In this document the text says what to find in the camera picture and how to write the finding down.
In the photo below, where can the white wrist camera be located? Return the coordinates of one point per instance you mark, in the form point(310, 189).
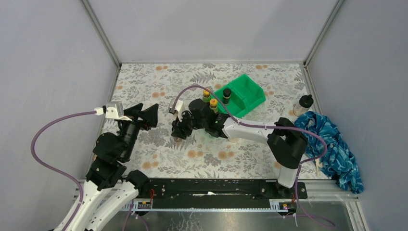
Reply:
point(112, 110)
point(178, 109)

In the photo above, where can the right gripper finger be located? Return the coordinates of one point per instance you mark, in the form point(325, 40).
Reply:
point(185, 132)
point(176, 132)

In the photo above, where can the green cap chili sauce bottle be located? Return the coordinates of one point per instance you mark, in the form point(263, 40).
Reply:
point(213, 104)

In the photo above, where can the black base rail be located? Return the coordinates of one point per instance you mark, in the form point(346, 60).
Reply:
point(230, 189)

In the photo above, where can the yellow cap sauce bottle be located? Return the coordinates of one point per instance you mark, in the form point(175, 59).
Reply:
point(206, 96)

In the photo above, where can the blue patterned cloth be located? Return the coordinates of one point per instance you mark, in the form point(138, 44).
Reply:
point(338, 163)

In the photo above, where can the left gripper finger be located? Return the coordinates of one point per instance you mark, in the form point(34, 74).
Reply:
point(148, 118)
point(134, 112)

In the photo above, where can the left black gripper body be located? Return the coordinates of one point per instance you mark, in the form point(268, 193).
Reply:
point(130, 130)

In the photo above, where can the right clear black lid jar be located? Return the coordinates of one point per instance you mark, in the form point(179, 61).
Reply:
point(304, 103)

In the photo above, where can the white slotted cable duct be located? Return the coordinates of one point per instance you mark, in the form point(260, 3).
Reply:
point(212, 205)

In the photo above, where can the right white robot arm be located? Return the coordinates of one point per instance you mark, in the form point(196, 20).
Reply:
point(285, 142)

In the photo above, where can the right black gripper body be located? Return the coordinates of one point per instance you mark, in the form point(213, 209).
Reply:
point(198, 124)

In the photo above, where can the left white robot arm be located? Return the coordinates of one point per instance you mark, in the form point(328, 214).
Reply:
point(105, 190)

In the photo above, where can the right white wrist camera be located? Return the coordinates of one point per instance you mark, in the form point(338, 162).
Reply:
point(178, 109)

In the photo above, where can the floral table mat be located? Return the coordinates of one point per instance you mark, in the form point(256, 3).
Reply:
point(156, 153)

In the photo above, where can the large clear black lid jar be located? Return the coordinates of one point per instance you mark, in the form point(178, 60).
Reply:
point(234, 140)

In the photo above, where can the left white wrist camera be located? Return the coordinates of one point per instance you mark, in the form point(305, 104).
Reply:
point(112, 110)

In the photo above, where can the small black cap spice jar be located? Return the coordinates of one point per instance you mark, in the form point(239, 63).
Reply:
point(226, 96)

